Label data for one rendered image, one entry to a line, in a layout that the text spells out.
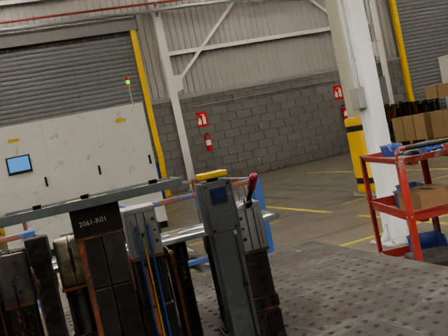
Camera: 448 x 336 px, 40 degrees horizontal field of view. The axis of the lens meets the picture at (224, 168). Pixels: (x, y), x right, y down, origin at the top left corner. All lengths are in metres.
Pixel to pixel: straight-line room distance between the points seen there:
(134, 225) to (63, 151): 8.10
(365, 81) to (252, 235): 4.08
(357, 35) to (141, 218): 4.28
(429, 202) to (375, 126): 1.91
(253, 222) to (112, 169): 8.17
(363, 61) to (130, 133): 5.04
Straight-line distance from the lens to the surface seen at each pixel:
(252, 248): 1.52
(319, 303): 1.86
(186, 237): 1.59
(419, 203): 3.69
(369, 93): 5.51
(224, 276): 1.35
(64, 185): 9.52
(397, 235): 5.63
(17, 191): 9.48
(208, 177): 1.32
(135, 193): 1.25
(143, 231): 1.45
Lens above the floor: 1.23
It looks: 3 degrees down
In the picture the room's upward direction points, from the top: 12 degrees counter-clockwise
